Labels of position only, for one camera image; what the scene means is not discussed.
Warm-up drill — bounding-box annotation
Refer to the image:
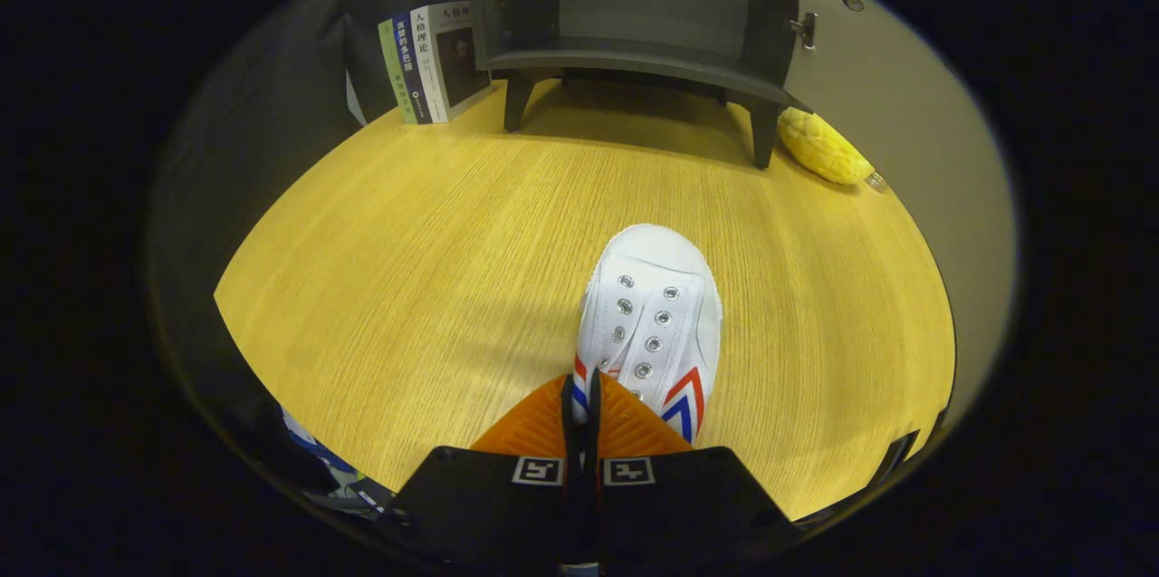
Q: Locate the white canvas shoe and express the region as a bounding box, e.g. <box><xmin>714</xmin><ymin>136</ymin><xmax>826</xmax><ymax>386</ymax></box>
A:
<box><xmin>572</xmin><ymin>224</ymin><xmax>723</xmax><ymax>447</ymax></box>

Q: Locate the white book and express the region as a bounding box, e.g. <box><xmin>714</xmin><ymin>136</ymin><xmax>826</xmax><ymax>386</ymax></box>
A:
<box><xmin>409</xmin><ymin>2</ymin><xmax>493</xmax><ymax>124</ymax></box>

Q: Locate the black backdrop cloth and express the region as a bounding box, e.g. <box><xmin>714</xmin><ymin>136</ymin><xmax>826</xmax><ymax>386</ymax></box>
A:
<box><xmin>149</xmin><ymin>0</ymin><xmax>494</xmax><ymax>505</ymax></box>

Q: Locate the yellow plush toy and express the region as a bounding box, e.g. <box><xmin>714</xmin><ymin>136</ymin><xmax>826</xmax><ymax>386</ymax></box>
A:
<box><xmin>779</xmin><ymin>107</ymin><xmax>875</xmax><ymax>187</ymax></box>

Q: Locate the blue book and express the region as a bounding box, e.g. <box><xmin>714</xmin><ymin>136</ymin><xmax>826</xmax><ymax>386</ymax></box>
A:
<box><xmin>391</xmin><ymin>13</ymin><xmax>434</xmax><ymax>125</ymax></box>

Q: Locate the white and blue object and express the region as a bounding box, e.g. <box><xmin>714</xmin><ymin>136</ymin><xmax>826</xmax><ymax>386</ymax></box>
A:
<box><xmin>281</xmin><ymin>409</ymin><xmax>395</xmax><ymax>514</ymax></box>

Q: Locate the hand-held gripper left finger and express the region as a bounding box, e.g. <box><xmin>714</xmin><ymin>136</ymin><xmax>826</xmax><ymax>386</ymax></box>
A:
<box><xmin>385</xmin><ymin>375</ymin><xmax>580</xmax><ymax>569</ymax></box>

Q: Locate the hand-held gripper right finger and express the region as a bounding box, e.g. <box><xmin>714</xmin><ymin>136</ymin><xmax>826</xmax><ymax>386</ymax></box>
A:
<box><xmin>589</xmin><ymin>370</ymin><xmax>802</xmax><ymax>569</ymax></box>

